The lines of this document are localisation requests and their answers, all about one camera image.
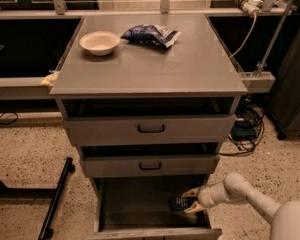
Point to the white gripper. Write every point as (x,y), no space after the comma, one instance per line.
(204,196)

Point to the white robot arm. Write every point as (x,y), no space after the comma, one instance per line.
(283,218)

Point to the grey middle drawer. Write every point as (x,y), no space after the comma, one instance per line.
(137,166)

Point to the grey open bottom drawer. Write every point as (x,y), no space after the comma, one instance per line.
(139,208)

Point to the grey top drawer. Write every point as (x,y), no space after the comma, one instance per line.
(144,130)

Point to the grey drawer cabinet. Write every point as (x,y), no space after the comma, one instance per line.
(194,77)

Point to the dark blue power box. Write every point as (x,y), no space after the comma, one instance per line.
(243,130)

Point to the blue white chip bag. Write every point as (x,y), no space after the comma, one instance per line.
(154,35)

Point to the white bowl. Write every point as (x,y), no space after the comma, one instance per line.
(100,43)

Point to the white power strip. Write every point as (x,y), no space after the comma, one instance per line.
(251,7)

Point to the black floor stand frame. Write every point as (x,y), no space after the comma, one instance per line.
(53,194)

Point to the grey metal rail frame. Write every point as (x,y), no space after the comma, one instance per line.
(21,75)

